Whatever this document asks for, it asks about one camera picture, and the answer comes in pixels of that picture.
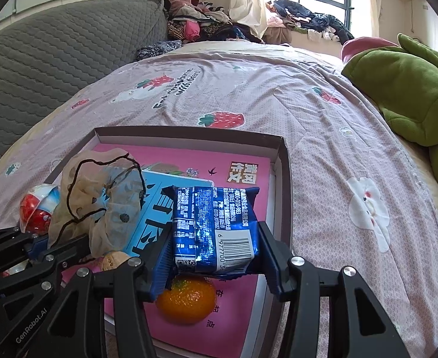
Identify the grey quilted headboard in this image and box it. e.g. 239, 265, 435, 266
0, 0, 169, 191

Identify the orange mandarin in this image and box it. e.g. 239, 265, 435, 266
155, 275, 217, 325

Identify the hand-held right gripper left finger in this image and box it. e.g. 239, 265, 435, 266
36, 237, 175, 358

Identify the beige mesh drawstring bag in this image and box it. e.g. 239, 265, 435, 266
48, 148, 147, 259

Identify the pink book with blue label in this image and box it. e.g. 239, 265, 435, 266
92, 143, 272, 358

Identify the blue snack packet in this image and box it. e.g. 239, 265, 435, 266
168, 184, 260, 278

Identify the red white wrapped candy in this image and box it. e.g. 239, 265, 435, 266
19, 184, 61, 235

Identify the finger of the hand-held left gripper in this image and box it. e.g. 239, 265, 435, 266
0, 227, 50, 269
0, 233, 93, 299

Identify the grey cardboard box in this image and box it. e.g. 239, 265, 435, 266
47, 126, 293, 358

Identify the cream curtain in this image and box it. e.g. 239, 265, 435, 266
228, 0, 268, 32
366, 0, 385, 40

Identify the pink pillow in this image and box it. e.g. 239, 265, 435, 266
341, 36, 400, 62

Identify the pile of dark jackets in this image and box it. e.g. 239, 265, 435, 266
265, 0, 354, 43

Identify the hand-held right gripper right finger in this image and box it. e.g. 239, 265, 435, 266
257, 221, 411, 358

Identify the pile of mixed clothes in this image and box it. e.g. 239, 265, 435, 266
165, 0, 266, 44

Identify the dark patterned cloth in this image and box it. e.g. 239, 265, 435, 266
135, 40, 184, 61

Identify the green fleece blanket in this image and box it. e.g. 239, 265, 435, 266
341, 33, 438, 209

